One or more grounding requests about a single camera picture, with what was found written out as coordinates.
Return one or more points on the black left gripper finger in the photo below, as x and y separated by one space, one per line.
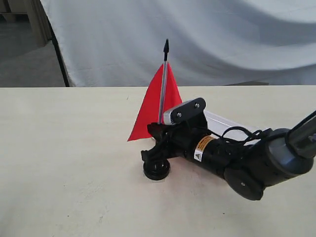
154 154

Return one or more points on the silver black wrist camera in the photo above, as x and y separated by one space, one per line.
184 111

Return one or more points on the red flag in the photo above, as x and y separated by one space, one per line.
162 94

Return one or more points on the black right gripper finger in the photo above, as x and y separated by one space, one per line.
160 132

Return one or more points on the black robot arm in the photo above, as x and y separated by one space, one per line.
263 159

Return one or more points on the black round flag base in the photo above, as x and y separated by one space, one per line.
156 170

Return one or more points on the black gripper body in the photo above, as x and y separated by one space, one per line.
183 143

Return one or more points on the beige cabinet in background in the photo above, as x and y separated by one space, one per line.
30 11

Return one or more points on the white backdrop cloth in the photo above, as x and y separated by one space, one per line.
211 42

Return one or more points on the black backdrop stand pole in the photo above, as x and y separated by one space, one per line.
59 56

